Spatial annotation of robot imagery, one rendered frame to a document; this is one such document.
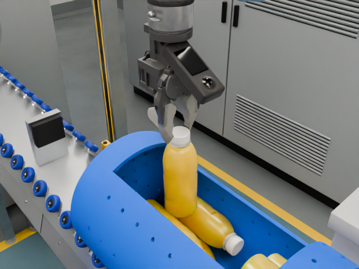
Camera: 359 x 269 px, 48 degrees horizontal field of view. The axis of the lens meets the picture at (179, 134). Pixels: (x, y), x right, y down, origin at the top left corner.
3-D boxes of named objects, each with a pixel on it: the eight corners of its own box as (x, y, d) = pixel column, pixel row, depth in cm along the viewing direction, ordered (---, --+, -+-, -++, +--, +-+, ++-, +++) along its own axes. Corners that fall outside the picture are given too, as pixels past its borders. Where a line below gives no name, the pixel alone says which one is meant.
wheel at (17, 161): (20, 152, 120) (13, 151, 118) (26, 159, 117) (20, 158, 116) (13, 165, 120) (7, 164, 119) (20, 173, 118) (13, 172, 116)
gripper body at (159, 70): (170, 77, 78) (169, 15, 72) (201, 93, 73) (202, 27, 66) (138, 89, 74) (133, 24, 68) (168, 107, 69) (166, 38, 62)
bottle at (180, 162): (196, 221, 84) (197, 148, 73) (162, 219, 84) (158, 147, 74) (197, 197, 90) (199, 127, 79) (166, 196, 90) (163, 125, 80)
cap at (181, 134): (189, 144, 75) (189, 135, 74) (168, 143, 75) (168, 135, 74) (190, 132, 78) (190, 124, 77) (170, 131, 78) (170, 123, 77)
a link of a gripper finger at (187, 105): (181, 117, 83) (174, 79, 77) (201, 129, 79) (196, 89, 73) (169, 124, 82) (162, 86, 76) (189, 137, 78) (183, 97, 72)
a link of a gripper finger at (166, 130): (153, 132, 79) (157, 88, 75) (172, 145, 76) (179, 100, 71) (140, 135, 77) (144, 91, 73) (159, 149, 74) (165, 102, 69)
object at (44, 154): (65, 150, 129) (56, 108, 120) (71, 156, 126) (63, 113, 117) (35, 163, 123) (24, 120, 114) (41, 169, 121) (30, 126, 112)
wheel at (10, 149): (9, 141, 125) (3, 140, 123) (15, 147, 122) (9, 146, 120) (3, 153, 125) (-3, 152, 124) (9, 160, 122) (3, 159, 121)
